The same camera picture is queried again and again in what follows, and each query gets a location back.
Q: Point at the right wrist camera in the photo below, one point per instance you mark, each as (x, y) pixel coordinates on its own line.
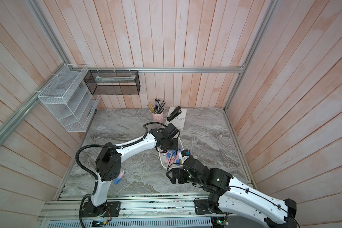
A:
(184, 154)

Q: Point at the white notebook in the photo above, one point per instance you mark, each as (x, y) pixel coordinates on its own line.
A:
(179, 120)

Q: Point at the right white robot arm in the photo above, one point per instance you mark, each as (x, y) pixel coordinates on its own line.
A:
(228, 195)

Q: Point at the pink lip gloss tube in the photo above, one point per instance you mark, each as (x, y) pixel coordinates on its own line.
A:
(175, 156)

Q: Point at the pink pen cup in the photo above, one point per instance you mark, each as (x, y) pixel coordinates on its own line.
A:
(158, 117)

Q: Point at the blue pink lipstick bottom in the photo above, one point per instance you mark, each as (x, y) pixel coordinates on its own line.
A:
(118, 179)

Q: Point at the pens in cup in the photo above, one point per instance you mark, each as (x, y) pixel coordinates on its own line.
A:
(157, 107)

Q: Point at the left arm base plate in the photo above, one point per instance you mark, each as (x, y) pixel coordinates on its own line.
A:
(107, 209)

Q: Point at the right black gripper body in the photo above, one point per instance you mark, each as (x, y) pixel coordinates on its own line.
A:
(185, 177)

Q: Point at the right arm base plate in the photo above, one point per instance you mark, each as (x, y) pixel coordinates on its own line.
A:
(202, 207)

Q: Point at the black stapler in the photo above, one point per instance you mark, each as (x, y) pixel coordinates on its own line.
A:
(177, 111)

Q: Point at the black mesh wall basket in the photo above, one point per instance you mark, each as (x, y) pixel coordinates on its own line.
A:
(113, 82)

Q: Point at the white storage tray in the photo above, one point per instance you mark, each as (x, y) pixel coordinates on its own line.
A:
(174, 165)

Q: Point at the white wire mesh shelf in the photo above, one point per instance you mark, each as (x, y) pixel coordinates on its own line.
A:
(69, 99)

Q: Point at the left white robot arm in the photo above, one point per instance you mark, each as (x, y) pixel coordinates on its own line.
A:
(108, 163)

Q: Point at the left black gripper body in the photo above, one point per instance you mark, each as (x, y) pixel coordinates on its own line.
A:
(171, 144)

